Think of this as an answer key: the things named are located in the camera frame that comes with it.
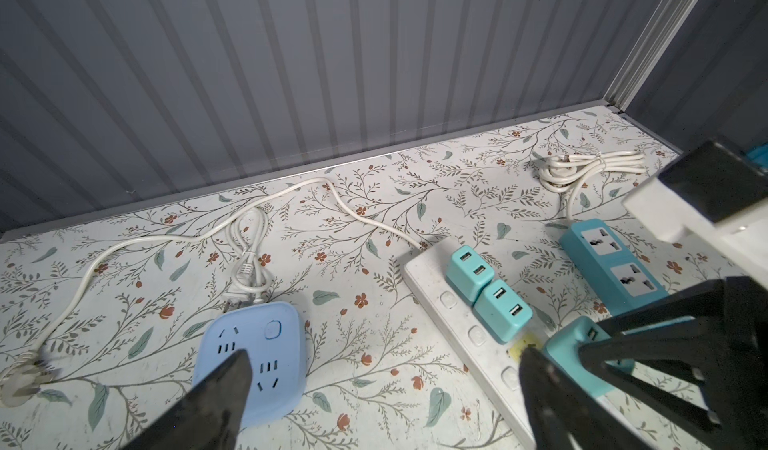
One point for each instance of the blue square power socket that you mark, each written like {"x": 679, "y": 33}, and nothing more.
{"x": 272, "y": 335}

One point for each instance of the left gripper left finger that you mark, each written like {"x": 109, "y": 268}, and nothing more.
{"x": 209, "y": 416}

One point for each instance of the long white power strip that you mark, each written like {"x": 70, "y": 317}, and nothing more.
{"x": 494, "y": 366}

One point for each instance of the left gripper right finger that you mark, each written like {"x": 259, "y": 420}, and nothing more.
{"x": 562, "y": 415}

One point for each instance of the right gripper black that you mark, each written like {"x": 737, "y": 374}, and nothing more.
{"x": 676, "y": 336}

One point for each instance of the teal power strip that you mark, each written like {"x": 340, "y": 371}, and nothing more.
{"x": 618, "y": 278}

